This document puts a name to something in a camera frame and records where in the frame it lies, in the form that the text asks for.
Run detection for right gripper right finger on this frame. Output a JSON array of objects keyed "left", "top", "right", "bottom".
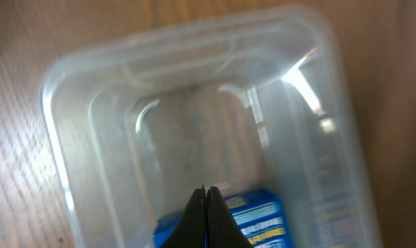
[{"left": 207, "top": 186, "right": 253, "bottom": 248}]

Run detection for clear plastic container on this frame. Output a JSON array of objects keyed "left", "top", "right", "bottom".
[{"left": 41, "top": 6, "right": 382, "bottom": 247}]

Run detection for blue Kool Fever box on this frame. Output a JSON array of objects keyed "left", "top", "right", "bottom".
[{"left": 152, "top": 187, "right": 295, "bottom": 248}]

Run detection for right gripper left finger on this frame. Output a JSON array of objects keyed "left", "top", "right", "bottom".
[{"left": 160, "top": 187, "right": 207, "bottom": 248}]

